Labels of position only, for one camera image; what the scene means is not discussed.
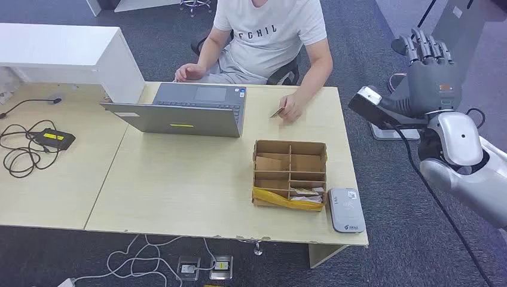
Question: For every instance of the person's left hand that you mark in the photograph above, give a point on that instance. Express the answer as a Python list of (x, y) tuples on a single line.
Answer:
[(292, 109)]

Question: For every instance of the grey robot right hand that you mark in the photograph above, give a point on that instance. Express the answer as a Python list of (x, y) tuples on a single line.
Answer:
[(433, 87)]

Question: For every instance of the person's right hand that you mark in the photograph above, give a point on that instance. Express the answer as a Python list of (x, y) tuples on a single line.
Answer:
[(190, 72)]

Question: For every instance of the gold patterned ID card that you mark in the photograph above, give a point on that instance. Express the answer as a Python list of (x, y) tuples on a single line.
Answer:
[(277, 113)]

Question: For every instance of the brownish room key card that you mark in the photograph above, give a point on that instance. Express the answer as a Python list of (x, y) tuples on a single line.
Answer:
[(304, 191)]

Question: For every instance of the person's right forearm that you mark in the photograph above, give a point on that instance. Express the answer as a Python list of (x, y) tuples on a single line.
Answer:
[(212, 53)]

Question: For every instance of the person's left forearm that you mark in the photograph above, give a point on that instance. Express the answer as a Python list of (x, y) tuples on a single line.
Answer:
[(317, 79)]

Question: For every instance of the person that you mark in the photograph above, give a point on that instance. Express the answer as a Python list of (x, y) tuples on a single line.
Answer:
[(269, 47)]

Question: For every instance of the white card sleeve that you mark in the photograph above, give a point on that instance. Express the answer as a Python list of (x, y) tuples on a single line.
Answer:
[(307, 199), (318, 189)]

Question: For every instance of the grey card reader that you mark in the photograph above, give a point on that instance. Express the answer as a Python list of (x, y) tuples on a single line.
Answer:
[(346, 212)]

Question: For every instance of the black office chair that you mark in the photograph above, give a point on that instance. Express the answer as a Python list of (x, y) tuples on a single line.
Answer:
[(283, 73)]

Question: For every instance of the grey laptop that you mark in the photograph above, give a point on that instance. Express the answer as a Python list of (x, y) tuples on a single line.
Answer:
[(178, 121)]

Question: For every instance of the cardboard divider box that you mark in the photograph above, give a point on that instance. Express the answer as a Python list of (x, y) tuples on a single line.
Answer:
[(277, 163)]

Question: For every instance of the chrome stool base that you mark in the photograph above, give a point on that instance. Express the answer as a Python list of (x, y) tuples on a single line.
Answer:
[(195, 4)]

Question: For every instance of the grey kiosk stand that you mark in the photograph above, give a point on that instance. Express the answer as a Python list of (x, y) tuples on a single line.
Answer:
[(467, 23)]

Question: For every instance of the white furniture panel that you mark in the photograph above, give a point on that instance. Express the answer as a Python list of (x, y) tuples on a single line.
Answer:
[(138, 4)]

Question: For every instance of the white cabinet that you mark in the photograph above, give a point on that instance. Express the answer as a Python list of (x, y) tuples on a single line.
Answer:
[(59, 47)]

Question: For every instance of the black gooseneck microphone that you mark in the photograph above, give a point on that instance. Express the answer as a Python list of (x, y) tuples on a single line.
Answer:
[(57, 101)]

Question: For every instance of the metal desk levelling foot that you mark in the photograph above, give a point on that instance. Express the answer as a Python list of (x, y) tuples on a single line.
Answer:
[(258, 248)]

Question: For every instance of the pale desk leg panel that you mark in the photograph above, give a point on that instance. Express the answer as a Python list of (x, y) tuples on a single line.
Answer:
[(323, 255)]

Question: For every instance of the black power adapter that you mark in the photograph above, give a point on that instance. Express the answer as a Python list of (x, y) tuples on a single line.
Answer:
[(55, 138)]

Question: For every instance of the metal floor socket box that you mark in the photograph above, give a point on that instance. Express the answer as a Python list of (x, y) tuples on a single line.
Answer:
[(188, 268), (221, 267)]

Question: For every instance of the yellow floor label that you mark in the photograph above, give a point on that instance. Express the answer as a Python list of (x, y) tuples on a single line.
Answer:
[(214, 285)]

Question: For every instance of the white power brick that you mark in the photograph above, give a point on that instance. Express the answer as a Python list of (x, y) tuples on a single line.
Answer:
[(66, 283)]

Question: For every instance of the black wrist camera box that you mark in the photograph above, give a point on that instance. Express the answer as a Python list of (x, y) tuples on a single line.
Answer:
[(380, 115)]

